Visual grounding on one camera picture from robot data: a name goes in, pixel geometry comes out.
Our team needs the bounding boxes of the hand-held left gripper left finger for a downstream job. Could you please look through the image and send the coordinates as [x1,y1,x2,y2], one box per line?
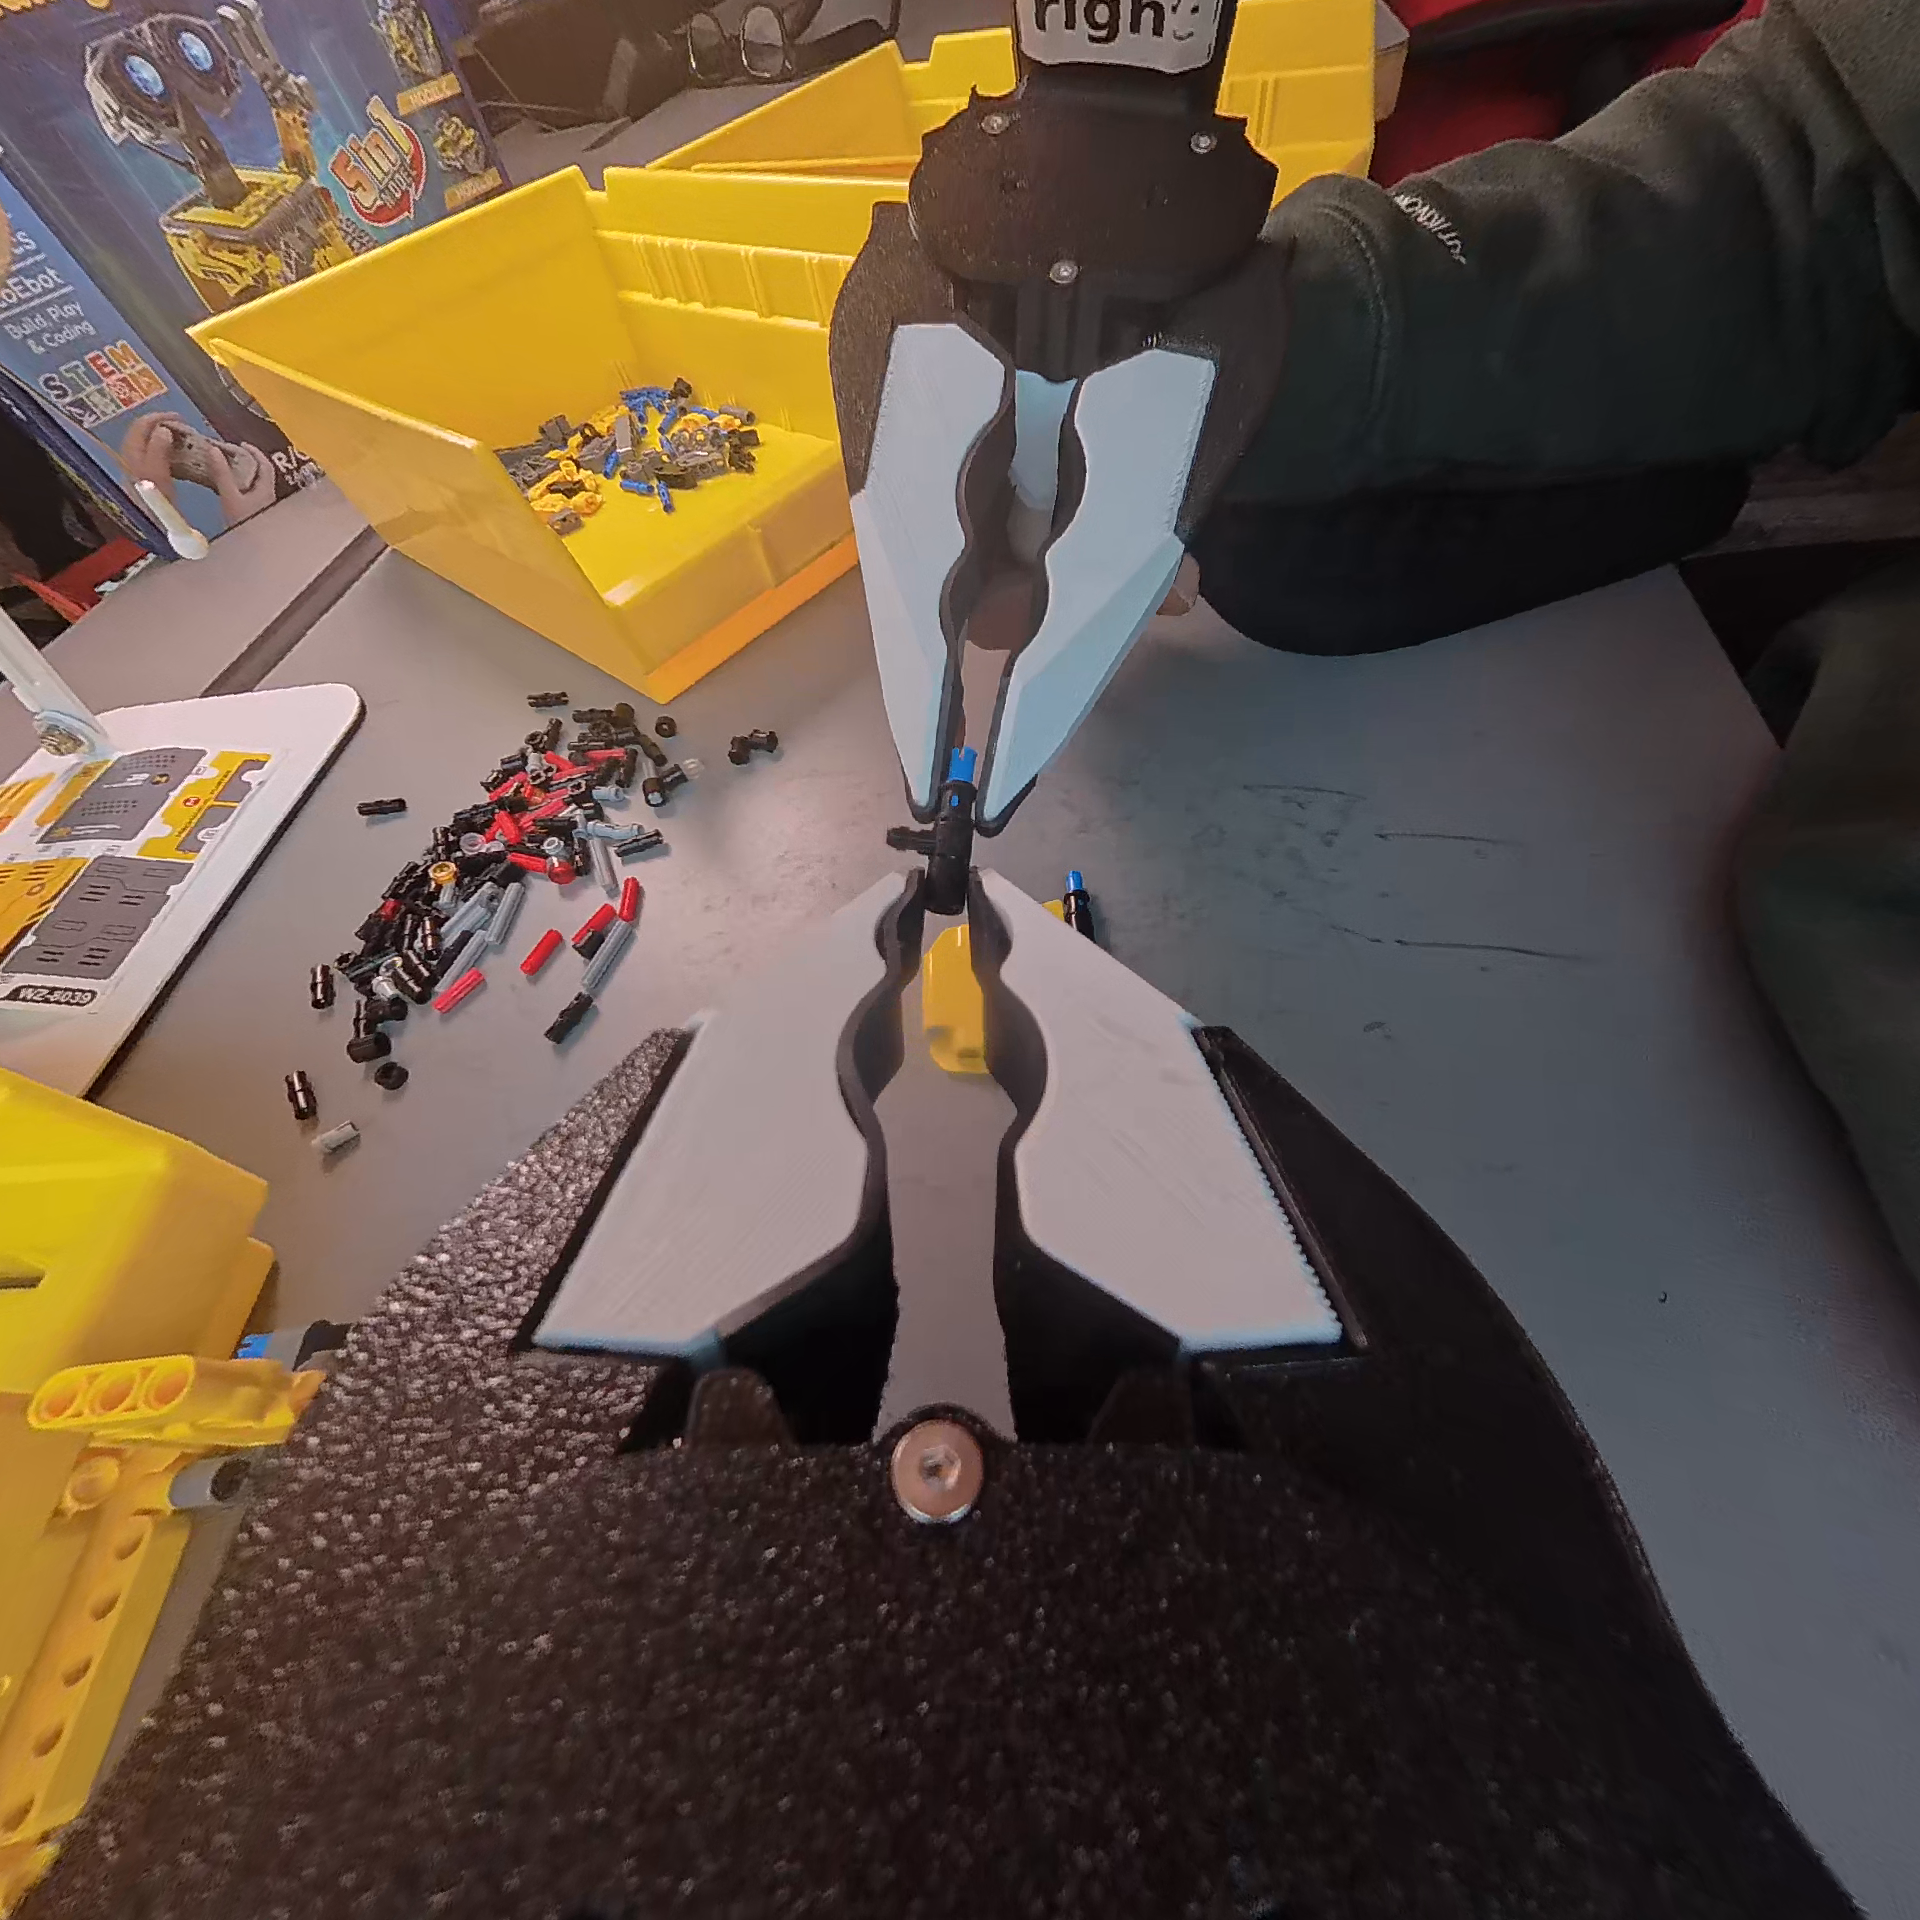
[533,866,923,1370]

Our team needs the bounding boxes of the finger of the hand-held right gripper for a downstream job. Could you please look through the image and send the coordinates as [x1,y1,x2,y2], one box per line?
[978,347,1221,837]
[849,323,1024,824]

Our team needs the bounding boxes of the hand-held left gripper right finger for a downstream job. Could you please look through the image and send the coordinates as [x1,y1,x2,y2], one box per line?
[968,866,1342,1365]

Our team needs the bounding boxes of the yellow lego block assembly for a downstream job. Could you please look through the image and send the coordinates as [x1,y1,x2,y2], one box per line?
[920,920,998,1080]

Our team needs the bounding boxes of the heap of blue grey parts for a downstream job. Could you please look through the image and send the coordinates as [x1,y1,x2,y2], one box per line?
[493,374,769,538]

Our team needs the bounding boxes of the small black lego connector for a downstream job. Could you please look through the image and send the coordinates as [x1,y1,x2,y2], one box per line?
[886,785,978,922]

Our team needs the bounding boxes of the yellow plastic bin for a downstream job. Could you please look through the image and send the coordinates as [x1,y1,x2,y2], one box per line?
[189,164,921,706]
[0,1065,281,1701]
[645,0,1378,192]

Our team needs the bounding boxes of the black and yellow lego model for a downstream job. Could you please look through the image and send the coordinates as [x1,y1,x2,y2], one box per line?
[0,1318,344,1882]

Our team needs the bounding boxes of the person's right forearm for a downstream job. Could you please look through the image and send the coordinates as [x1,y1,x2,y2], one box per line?
[1185,0,1920,658]

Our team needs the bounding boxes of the pile of small lego pieces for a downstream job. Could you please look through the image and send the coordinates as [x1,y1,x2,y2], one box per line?
[280,686,786,1161]

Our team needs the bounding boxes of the red plastic case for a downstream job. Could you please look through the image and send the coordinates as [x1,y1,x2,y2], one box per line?
[1369,0,1743,192]

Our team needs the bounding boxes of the eyeglasses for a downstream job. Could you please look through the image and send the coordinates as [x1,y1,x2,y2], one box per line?
[680,0,823,88]

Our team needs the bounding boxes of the printed parts leaflet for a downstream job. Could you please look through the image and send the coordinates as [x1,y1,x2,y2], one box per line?
[0,745,277,1017]

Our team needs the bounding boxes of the robot kit box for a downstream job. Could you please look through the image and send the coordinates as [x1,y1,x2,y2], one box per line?
[0,0,509,560]

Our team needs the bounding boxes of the wire page holder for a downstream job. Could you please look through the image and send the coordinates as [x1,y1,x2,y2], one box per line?
[131,476,214,568]

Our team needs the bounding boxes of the white stand post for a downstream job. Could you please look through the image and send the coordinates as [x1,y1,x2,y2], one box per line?
[0,600,111,761]

